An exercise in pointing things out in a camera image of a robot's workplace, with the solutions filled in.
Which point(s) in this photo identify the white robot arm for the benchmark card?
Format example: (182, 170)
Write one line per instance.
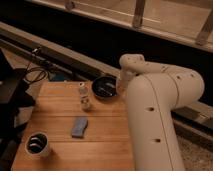
(151, 91)

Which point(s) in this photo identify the dark ceramic bowl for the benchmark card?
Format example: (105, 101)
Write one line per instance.
(104, 87)

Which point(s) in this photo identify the blue sponge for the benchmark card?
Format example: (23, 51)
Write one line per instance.
(79, 126)

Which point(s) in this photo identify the small clear bottle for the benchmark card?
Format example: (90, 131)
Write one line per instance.
(84, 97)

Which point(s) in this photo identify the black equipment left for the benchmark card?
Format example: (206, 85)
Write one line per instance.
(12, 96)

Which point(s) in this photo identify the white cup dark inside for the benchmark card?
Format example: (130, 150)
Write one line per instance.
(37, 145)

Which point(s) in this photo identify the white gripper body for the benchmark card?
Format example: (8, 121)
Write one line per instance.
(122, 80)

